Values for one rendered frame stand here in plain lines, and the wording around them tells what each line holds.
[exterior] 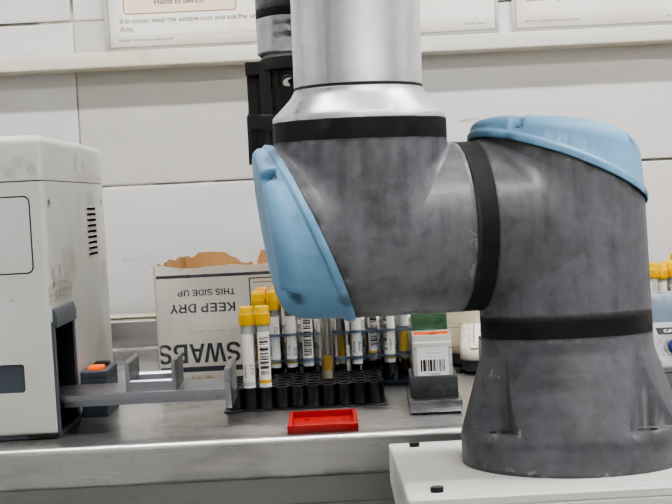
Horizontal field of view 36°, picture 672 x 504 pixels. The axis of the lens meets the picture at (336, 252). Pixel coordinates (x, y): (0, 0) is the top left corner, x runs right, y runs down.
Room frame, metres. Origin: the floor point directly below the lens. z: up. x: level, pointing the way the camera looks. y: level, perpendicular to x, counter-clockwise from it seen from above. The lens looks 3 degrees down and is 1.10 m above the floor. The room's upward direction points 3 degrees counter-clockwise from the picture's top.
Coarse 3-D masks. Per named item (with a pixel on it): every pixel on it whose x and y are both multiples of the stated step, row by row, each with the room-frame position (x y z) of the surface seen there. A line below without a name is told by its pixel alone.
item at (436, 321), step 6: (414, 318) 1.12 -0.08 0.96; (420, 318) 1.12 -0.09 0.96; (426, 318) 1.12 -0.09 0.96; (432, 318) 1.12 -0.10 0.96; (438, 318) 1.12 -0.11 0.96; (444, 318) 1.12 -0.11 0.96; (414, 324) 1.12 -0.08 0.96; (420, 324) 1.12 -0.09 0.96; (426, 324) 1.12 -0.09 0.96; (432, 324) 1.12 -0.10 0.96; (438, 324) 1.12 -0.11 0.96; (444, 324) 1.12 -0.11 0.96; (414, 330) 1.12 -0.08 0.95
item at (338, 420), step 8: (296, 416) 1.05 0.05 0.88; (304, 416) 1.05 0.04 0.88; (312, 416) 1.05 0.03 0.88; (320, 416) 1.05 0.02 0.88; (328, 416) 1.05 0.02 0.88; (336, 416) 1.05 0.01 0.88; (344, 416) 1.05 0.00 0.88; (352, 416) 1.05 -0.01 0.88; (288, 424) 1.00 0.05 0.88; (296, 424) 1.02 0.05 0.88; (304, 424) 0.99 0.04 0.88; (312, 424) 0.99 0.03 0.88; (320, 424) 0.99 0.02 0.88; (328, 424) 0.99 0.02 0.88; (336, 424) 0.99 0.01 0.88; (344, 424) 0.99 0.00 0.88; (352, 424) 0.99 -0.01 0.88; (288, 432) 0.99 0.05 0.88; (296, 432) 0.99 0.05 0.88; (304, 432) 0.99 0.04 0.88; (312, 432) 0.99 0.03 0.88; (320, 432) 0.99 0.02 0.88
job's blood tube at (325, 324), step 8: (320, 320) 1.15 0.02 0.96; (328, 320) 1.14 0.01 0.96; (320, 328) 1.15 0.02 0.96; (328, 328) 1.14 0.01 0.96; (320, 336) 1.15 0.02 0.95; (328, 336) 1.14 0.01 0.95; (328, 344) 1.14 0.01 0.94; (328, 352) 1.14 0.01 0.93; (328, 360) 1.14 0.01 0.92; (328, 368) 1.14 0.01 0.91; (328, 376) 1.14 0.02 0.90
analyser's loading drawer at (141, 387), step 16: (128, 368) 1.03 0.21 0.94; (176, 368) 1.04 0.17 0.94; (224, 368) 1.03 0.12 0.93; (96, 384) 1.09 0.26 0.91; (112, 384) 1.09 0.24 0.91; (128, 384) 1.03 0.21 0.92; (144, 384) 1.03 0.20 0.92; (160, 384) 1.03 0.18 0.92; (176, 384) 1.04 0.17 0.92; (192, 384) 1.06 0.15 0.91; (208, 384) 1.06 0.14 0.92; (224, 384) 1.05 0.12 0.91; (64, 400) 1.03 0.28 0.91; (80, 400) 1.03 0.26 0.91; (96, 400) 1.03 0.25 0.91; (112, 400) 1.03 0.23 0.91; (128, 400) 1.03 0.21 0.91; (144, 400) 1.03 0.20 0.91; (160, 400) 1.03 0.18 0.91; (176, 400) 1.03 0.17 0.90; (192, 400) 1.03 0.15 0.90
